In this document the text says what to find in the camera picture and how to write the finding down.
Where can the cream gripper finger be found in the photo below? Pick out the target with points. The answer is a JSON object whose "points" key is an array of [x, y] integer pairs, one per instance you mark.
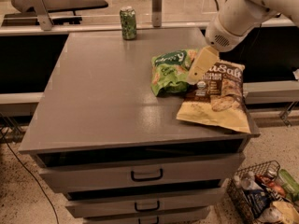
{"points": [[204, 60]]}

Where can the green rice chip bag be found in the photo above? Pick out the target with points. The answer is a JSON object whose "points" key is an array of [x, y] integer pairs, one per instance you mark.
{"points": [[170, 70]]}

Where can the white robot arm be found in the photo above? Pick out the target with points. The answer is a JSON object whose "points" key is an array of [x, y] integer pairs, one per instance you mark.
{"points": [[232, 24]]}

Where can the brown sea salt chip bag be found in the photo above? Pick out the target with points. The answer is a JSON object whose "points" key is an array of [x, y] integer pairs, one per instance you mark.
{"points": [[217, 99]]}

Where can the yellow snack bag in basket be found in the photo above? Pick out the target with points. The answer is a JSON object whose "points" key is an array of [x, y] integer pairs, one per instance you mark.
{"points": [[289, 214]]}

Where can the green soda can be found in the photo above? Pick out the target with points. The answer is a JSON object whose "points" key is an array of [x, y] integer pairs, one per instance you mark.
{"points": [[128, 23]]}

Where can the grey drawer cabinet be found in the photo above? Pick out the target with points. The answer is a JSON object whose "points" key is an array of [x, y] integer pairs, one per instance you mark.
{"points": [[98, 121]]}

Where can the clear plastic water bottle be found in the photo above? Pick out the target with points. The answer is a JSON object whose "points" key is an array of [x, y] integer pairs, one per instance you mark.
{"points": [[247, 182]]}

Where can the red snack pack in basket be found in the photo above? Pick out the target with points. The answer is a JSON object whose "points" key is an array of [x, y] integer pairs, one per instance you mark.
{"points": [[270, 184]]}

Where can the green bottle in basket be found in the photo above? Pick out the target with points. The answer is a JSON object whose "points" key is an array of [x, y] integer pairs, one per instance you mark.
{"points": [[288, 183]]}

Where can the middle metal bracket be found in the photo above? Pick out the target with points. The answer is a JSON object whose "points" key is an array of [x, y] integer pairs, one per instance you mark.
{"points": [[156, 17]]}

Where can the metal bracket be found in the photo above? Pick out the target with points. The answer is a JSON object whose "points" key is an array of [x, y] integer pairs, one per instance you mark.
{"points": [[43, 17], [156, 17]]}

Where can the top drawer black handle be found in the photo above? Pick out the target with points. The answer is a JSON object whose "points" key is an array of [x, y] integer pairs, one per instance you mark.
{"points": [[146, 177]]}

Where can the drawer black handle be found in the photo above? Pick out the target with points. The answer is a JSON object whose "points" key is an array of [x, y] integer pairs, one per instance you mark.
{"points": [[147, 207], [146, 177], [149, 220]]}

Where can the wire mesh basket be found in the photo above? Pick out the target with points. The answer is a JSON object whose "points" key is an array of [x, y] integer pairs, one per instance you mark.
{"points": [[255, 206]]}

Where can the middle drawer black handle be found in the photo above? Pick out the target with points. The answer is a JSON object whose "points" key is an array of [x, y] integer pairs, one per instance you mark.
{"points": [[147, 207]]}

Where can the bottom drawer black handle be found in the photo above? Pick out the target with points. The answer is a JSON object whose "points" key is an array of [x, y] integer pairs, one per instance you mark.
{"points": [[149, 220]]}

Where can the left metal bracket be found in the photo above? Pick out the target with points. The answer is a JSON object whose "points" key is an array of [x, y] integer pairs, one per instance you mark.
{"points": [[43, 17]]}

